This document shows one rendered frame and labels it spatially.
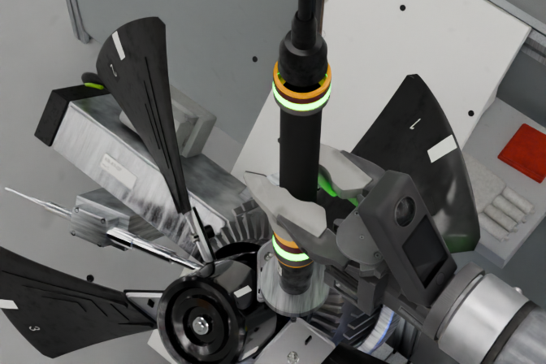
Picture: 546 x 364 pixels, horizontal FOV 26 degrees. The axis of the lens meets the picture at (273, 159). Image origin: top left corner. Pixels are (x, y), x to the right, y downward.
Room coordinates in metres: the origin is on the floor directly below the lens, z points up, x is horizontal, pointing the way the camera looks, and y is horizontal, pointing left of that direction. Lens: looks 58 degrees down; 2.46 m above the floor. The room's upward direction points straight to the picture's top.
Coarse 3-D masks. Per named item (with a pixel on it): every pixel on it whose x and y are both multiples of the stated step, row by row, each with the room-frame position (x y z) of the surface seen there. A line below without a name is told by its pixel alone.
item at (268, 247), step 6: (270, 240) 0.64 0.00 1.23; (264, 246) 0.64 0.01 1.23; (270, 246) 0.63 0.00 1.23; (258, 252) 0.63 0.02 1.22; (264, 252) 0.63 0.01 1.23; (258, 258) 0.62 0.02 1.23; (258, 264) 0.61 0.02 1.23; (264, 264) 0.61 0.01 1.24; (258, 270) 0.60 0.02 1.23; (258, 276) 0.59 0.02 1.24; (258, 282) 0.58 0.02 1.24; (258, 294) 0.57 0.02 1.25; (258, 300) 0.56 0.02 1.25
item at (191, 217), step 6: (192, 210) 0.66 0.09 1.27; (186, 216) 0.69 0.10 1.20; (192, 216) 0.65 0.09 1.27; (192, 222) 0.67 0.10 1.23; (192, 228) 0.68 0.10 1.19; (198, 228) 0.64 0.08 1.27; (198, 234) 0.63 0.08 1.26; (204, 240) 0.63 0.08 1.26; (198, 246) 0.66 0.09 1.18; (204, 246) 0.62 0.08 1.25; (204, 252) 0.64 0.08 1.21; (204, 258) 0.64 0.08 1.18; (210, 258) 0.61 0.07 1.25
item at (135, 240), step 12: (12, 192) 0.81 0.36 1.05; (48, 204) 0.78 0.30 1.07; (60, 216) 0.76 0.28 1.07; (120, 228) 0.73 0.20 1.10; (120, 240) 0.71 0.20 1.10; (132, 240) 0.71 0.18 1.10; (144, 240) 0.71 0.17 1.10; (144, 252) 0.69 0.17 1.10; (156, 252) 0.69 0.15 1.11; (168, 252) 0.69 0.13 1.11; (180, 264) 0.67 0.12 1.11; (192, 264) 0.67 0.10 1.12
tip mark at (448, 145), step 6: (450, 138) 0.66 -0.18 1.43; (438, 144) 0.66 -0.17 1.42; (444, 144) 0.65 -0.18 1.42; (450, 144) 0.65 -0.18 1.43; (432, 150) 0.65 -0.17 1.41; (438, 150) 0.65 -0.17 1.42; (444, 150) 0.65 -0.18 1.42; (450, 150) 0.64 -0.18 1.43; (432, 156) 0.65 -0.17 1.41; (438, 156) 0.64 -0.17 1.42
